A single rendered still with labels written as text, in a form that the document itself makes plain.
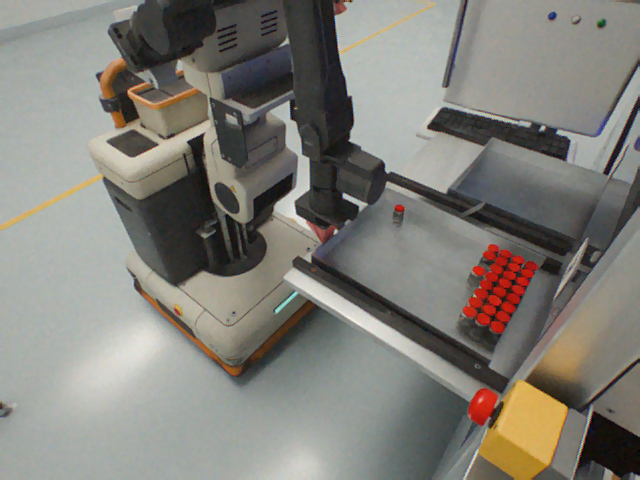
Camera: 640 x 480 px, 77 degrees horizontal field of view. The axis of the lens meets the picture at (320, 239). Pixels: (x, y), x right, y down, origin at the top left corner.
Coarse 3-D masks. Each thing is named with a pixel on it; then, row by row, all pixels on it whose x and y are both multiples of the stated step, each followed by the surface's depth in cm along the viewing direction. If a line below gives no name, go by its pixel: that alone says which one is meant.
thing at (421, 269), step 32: (384, 192) 88; (352, 224) 81; (384, 224) 84; (416, 224) 84; (448, 224) 82; (320, 256) 76; (352, 256) 77; (384, 256) 77; (416, 256) 77; (448, 256) 77; (480, 256) 77; (512, 256) 77; (544, 256) 73; (384, 288) 72; (416, 288) 72; (448, 288) 72; (416, 320) 64; (448, 320) 67; (480, 352) 59
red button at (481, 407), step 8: (480, 392) 45; (488, 392) 45; (472, 400) 45; (480, 400) 44; (488, 400) 44; (496, 400) 44; (472, 408) 45; (480, 408) 44; (488, 408) 44; (472, 416) 45; (480, 416) 44; (488, 416) 44; (480, 424) 44
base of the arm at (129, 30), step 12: (120, 24) 72; (132, 24) 71; (120, 36) 73; (132, 36) 71; (120, 48) 72; (132, 48) 73; (144, 48) 72; (132, 60) 74; (144, 60) 75; (156, 60) 75; (168, 60) 78
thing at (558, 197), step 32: (480, 160) 100; (512, 160) 100; (544, 160) 97; (448, 192) 88; (480, 192) 91; (512, 192) 91; (544, 192) 91; (576, 192) 91; (544, 224) 79; (576, 224) 84
